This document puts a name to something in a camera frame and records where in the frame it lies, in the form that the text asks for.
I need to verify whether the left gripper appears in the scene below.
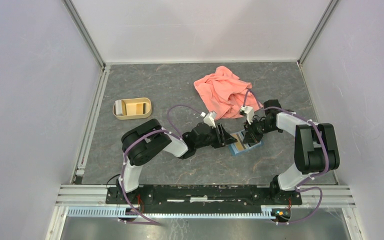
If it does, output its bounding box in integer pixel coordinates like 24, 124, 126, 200
195, 123, 238, 150

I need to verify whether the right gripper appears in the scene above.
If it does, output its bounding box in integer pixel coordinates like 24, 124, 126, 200
242, 117, 279, 144

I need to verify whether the gold card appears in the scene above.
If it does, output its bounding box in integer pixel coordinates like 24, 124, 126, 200
136, 102, 147, 115
229, 131, 250, 155

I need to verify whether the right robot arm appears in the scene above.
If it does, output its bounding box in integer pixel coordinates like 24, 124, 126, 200
239, 99, 340, 204

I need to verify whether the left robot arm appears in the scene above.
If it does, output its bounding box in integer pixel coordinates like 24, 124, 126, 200
117, 118, 238, 204

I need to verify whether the gold card in tray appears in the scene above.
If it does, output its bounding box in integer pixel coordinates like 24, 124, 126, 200
136, 102, 147, 115

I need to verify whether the beige oval card tray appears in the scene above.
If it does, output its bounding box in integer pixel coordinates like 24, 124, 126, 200
112, 97, 152, 121

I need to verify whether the stack of cards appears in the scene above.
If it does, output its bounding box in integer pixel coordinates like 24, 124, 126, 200
114, 99, 126, 116

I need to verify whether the pink cloth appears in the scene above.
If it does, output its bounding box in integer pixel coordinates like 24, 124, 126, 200
193, 66, 263, 120

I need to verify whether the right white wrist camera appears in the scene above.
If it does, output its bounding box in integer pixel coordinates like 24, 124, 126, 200
239, 105, 255, 125

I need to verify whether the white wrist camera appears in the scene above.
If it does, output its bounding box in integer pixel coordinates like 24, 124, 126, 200
200, 111, 217, 128
239, 105, 255, 125

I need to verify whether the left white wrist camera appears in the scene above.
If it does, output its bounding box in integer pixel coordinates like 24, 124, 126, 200
200, 111, 217, 128

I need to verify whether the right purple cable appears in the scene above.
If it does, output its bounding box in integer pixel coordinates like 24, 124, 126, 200
241, 89, 331, 226

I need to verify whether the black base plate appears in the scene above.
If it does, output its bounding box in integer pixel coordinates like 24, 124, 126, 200
105, 184, 303, 214

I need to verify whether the aluminium frame rail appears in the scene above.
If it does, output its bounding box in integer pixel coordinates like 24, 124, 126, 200
55, 64, 112, 206

